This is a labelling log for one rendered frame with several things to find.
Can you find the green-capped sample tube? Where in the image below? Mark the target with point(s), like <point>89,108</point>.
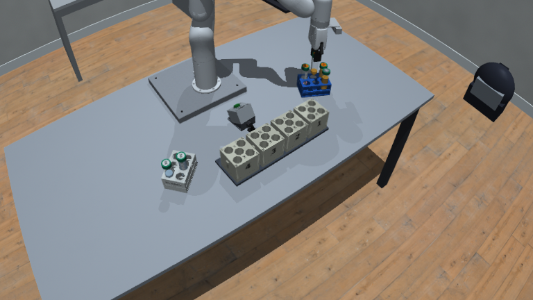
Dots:
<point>304,74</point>

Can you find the white tube rack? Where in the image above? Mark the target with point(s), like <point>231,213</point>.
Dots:
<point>181,184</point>

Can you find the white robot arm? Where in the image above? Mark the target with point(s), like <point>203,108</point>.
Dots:
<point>201,35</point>

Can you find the blue tube rack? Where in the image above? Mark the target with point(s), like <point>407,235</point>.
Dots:
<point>312,87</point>

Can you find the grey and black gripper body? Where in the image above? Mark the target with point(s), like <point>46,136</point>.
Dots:
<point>316,36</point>

